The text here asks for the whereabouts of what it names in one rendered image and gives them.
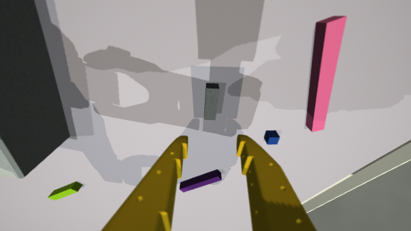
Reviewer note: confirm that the lime green rod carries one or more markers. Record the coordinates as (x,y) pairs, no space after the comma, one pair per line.
(65,191)

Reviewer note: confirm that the small blue cube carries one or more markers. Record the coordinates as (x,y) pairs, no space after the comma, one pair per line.
(271,137)

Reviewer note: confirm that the grey rod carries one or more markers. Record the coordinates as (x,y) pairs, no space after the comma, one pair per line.
(211,101)

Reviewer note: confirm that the purple rod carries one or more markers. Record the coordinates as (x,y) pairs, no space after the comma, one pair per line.
(202,180)

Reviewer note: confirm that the pink rod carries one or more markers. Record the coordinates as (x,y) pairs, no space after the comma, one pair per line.
(326,48)

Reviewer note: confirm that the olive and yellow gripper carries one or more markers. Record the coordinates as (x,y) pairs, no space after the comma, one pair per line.
(274,205)

